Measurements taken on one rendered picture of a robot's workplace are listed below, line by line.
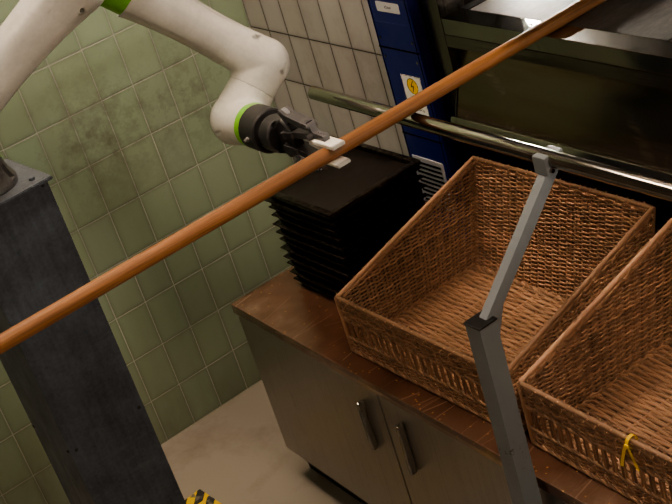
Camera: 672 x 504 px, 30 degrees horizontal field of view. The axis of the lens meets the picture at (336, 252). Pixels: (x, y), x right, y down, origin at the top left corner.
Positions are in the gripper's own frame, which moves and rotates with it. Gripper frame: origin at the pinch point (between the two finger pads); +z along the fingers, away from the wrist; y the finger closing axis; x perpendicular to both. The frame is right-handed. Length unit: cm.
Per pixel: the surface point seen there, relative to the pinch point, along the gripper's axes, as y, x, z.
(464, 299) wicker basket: 60, -33, -20
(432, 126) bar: 2.4, -18.4, 7.4
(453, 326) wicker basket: 60, -24, -13
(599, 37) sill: 1, -59, 13
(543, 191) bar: 7.9, -16.3, 37.8
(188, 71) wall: 18, -33, -123
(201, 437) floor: 119, 7, -115
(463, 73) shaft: -1.0, -32.7, 1.4
